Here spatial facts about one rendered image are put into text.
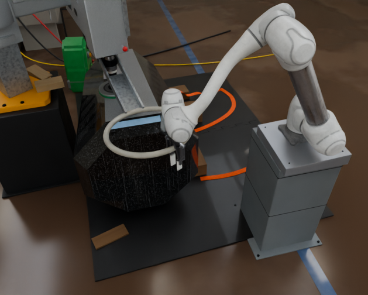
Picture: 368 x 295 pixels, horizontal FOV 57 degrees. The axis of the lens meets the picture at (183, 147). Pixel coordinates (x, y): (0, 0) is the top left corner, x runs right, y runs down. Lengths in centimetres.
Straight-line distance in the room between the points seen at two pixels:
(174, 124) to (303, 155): 83
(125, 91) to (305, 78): 114
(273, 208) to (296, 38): 114
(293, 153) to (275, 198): 31
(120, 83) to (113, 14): 41
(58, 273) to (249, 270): 128
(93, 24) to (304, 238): 197
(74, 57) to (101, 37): 193
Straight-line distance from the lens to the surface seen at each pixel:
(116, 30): 216
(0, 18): 252
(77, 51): 404
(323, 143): 174
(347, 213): 292
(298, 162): 189
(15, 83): 276
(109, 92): 236
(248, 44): 150
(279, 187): 201
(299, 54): 133
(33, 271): 262
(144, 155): 166
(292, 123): 195
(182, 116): 139
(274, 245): 251
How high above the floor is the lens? 210
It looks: 41 degrees down
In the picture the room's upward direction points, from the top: 1 degrees counter-clockwise
